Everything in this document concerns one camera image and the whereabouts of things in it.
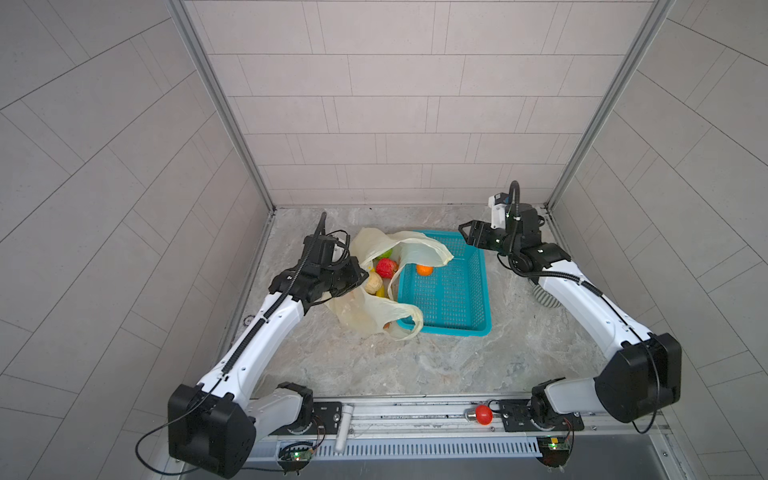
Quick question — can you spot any cream plastic shopping bag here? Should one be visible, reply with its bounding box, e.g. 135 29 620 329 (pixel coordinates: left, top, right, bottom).
326 227 454 341

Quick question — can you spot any red apple toy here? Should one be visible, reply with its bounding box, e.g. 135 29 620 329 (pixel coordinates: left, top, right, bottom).
375 258 399 280

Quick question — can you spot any green bumpy fruit toy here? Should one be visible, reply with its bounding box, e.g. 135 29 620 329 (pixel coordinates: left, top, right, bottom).
376 249 393 260

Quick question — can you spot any orange fruit toy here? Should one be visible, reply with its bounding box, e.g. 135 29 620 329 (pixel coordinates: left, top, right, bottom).
416 265 434 276

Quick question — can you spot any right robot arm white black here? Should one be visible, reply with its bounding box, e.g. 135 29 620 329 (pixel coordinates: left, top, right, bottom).
458 203 682 429

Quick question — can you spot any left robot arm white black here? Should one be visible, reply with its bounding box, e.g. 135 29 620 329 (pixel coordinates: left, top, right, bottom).
167 230 368 479

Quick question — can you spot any teal plastic basket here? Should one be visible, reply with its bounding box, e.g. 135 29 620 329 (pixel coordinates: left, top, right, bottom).
398 230 492 337

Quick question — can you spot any left circuit board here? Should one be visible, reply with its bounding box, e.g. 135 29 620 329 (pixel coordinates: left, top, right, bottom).
277 441 315 472

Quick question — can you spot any circuit board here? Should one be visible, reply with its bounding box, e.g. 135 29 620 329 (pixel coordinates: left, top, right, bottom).
277 441 315 472
536 437 572 468

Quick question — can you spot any red emergency stop button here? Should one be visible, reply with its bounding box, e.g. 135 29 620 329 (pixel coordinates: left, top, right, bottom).
464 404 494 426

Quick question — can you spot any right circuit board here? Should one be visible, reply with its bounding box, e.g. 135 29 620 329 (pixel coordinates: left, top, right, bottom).
536 437 572 468

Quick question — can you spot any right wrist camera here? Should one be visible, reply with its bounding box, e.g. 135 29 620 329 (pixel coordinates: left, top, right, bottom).
488 192 510 230

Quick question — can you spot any white cylinder handle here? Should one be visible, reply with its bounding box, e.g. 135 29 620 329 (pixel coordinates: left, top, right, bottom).
334 404 354 454

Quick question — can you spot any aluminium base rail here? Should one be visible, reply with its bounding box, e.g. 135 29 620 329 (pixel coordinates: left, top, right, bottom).
251 392 661 445

